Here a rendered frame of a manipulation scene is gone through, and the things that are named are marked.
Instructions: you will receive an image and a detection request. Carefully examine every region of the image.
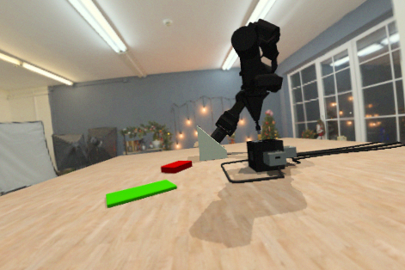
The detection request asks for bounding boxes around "red flat block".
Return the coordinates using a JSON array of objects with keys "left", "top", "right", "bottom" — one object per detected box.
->
[{"left": 160, "top": 161, "right": 193, "bottom": 174}]

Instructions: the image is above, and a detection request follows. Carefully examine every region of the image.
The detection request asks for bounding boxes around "green flat bar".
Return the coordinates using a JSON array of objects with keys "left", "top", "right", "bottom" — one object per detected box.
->
[{"left": 106, "top": 179, "right": 177, "bottom": 208}]

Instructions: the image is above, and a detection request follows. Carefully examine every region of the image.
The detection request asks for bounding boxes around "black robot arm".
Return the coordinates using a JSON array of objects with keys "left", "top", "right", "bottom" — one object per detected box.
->
[{"left": 211, "top": 18, "right": 280, "bottom": 144}]

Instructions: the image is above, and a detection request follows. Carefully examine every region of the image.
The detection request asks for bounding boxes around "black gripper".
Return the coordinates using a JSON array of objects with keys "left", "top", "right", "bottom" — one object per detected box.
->
[{"left": 236, "top": 61, "right": 280, "bottom": 121}]

